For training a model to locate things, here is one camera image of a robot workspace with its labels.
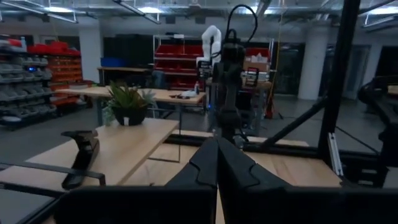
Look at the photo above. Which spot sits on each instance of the silver aluminium extrusion bar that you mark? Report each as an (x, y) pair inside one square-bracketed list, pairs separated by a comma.
[(335, 154)]

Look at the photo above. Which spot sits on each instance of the black stapler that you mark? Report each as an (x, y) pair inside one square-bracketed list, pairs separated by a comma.
[(84, 152)]

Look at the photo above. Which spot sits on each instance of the potted succulent plant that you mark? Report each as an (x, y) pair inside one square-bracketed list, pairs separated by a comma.
[(127, 105)]

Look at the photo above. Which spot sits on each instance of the blue plastic bin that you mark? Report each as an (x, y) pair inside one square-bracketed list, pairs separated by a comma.
[(112, 62)]

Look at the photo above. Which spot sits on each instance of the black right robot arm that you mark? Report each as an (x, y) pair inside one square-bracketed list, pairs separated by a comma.
[(231, 81)]

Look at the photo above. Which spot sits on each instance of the black aluminium table frame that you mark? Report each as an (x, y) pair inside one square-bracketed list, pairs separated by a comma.
[(339, 77)]

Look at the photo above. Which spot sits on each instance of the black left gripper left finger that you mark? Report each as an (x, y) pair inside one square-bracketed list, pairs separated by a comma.
[(186, 193)]

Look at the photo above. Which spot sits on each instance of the wooden workshop table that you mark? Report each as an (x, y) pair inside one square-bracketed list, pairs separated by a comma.
[(168, 95)]

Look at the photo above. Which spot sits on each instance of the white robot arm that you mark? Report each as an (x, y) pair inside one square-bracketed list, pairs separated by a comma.
[(211, 40)]

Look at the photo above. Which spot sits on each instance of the metal rack with red bins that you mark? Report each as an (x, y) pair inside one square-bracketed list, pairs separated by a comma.
[(177, 59)]

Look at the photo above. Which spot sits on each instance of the storage rack with red bins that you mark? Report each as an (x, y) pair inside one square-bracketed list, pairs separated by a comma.
[(62, 62)]

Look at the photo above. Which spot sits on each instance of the cardboard box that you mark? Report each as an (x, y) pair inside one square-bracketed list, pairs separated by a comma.
[(256, 63)]

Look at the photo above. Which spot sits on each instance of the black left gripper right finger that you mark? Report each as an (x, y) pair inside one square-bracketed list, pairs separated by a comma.
[(248, 193)]

